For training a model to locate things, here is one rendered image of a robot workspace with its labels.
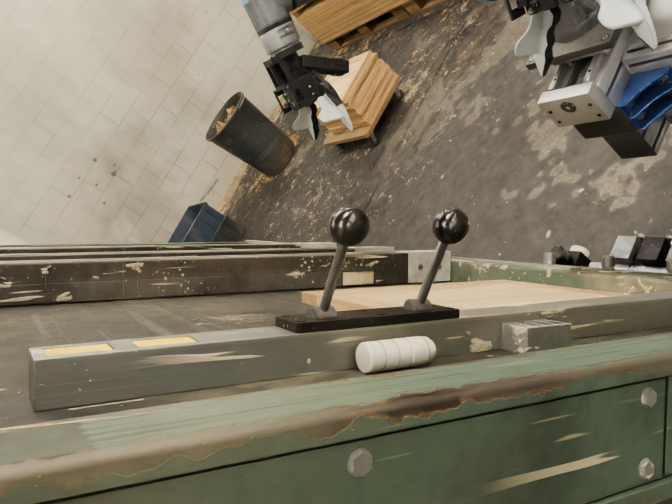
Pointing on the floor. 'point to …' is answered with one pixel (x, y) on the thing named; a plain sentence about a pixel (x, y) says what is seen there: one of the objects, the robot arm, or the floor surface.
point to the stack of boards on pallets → (354, 17)
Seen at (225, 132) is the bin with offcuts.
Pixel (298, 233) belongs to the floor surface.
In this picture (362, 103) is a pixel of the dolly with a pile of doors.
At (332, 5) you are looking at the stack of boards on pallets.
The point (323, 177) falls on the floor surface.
